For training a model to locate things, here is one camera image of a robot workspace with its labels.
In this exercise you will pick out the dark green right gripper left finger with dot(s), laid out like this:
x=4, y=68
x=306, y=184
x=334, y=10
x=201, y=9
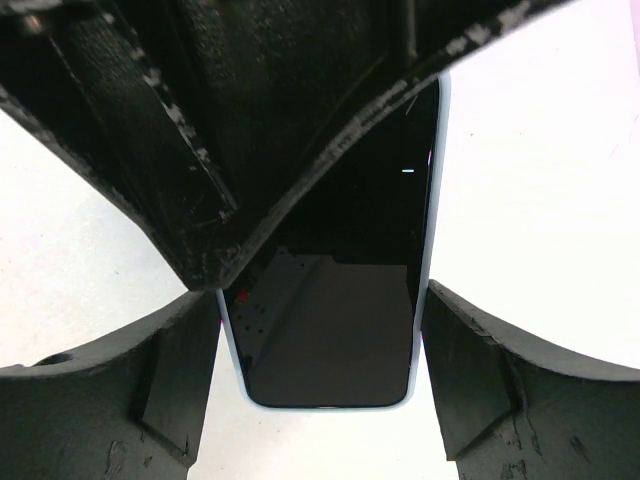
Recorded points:
x=129, y=405

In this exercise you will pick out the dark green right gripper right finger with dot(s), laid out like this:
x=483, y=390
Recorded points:
x=512, y=405

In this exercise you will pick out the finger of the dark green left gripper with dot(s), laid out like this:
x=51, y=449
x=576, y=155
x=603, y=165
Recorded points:
x=205, y=122

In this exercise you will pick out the black phone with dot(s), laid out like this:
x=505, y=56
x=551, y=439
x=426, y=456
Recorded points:
x=327, y=314

